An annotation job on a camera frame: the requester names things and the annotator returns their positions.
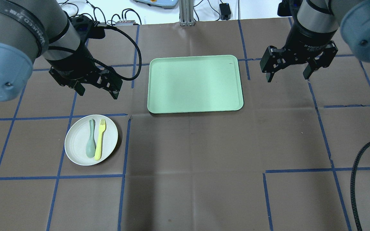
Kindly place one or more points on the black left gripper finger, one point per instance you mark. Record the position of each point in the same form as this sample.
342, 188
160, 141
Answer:
79, 89
114, 94

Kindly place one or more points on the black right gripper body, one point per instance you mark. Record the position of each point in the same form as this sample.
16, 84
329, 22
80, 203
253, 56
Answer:
305, 40

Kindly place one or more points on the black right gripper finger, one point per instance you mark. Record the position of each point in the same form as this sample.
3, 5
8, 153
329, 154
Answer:
308, 71
269, 77

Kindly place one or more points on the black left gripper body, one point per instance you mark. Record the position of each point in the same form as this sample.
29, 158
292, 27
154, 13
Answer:
73, 62

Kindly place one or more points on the yellow plastic fork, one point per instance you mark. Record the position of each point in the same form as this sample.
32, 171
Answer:
101, 130

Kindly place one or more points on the white round plate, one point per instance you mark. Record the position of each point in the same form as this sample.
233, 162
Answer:
85, 130

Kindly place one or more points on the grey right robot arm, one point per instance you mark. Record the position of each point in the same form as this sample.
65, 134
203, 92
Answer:
350, 17

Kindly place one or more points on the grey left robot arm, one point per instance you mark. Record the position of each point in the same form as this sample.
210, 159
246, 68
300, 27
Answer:
33, 28

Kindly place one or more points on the teal plastic spoon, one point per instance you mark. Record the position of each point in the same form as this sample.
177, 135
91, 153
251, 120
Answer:
91, 145

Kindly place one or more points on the mint green tray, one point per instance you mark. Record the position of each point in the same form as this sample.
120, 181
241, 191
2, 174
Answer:
194, 84

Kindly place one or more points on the small silver connector box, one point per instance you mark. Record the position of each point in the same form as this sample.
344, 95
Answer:
124, 22

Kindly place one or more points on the black power adapter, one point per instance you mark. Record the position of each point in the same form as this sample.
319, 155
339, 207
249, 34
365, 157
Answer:
225, 11

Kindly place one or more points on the grey blue teach pendant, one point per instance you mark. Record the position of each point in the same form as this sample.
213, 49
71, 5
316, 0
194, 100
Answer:
165, 4

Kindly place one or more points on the aluminium frame post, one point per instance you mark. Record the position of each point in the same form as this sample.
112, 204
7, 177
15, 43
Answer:
186, 8

